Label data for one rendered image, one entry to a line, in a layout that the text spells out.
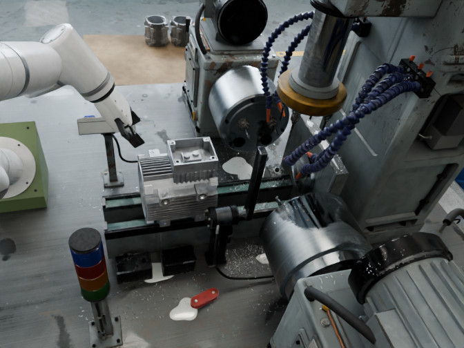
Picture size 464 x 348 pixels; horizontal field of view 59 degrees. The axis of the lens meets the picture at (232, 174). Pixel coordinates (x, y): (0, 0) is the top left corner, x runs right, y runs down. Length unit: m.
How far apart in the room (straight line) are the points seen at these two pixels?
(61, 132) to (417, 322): 1.42
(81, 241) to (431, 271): 0.62
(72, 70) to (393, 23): 0.76
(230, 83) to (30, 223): 0.78
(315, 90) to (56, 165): 0.98
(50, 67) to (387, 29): 0.79
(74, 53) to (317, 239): 0.66
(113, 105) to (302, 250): 0.55
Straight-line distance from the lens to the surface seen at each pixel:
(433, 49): 1.02
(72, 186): 1.51
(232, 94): 1.35
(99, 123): 1.32
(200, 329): 1.19
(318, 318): 0.84
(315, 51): 1.01
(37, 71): 0.77
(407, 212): 1.44
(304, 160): 1.28
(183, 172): 1.08
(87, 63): 0.96
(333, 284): 0.89
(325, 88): 1.05
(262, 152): 0.97
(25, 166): 1.43
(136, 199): 1.28
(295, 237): 0.97
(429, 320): 0.71
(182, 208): 1.13
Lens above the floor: 1.88
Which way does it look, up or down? 44 degrees down
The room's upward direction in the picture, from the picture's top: 10 degrees clockwise
